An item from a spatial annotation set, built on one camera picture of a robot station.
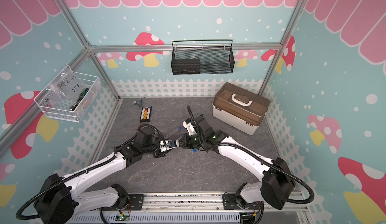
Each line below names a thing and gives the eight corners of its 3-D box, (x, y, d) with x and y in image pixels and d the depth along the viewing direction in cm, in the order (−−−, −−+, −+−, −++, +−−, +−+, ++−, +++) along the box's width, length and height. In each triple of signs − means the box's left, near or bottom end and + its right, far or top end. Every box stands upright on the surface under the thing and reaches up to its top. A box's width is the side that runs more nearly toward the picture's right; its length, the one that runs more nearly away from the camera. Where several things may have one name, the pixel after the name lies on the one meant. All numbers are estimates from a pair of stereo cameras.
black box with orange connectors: (140, 122, 108) (139, 120, 107) (143, 107, 117) (142, 105, 115) (150, 121, 109) (149, 120, 107) (152, 107, 118) (151, 105, 116)
